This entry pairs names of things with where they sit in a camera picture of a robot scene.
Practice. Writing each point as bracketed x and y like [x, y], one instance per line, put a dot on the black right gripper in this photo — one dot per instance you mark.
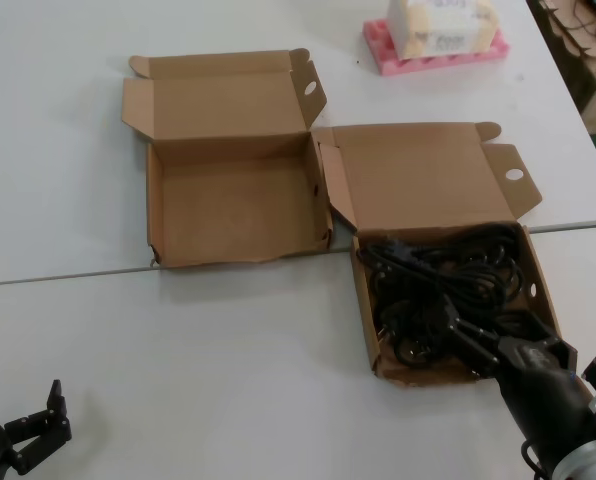
[543, 395]

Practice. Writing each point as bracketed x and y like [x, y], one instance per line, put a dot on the open cardboard box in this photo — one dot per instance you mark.
[418, 175]

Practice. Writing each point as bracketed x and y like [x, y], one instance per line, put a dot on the open cardboard box torn corner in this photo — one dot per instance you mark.
[238, 210]

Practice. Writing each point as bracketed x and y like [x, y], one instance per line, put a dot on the stack of flat cardboard sheets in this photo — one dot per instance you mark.
[578, 55]

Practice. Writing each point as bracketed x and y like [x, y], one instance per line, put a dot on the pink foam tray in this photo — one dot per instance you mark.
[393, 62]

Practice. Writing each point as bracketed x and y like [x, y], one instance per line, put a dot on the white yellow wrapped package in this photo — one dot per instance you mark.
[443, 25]

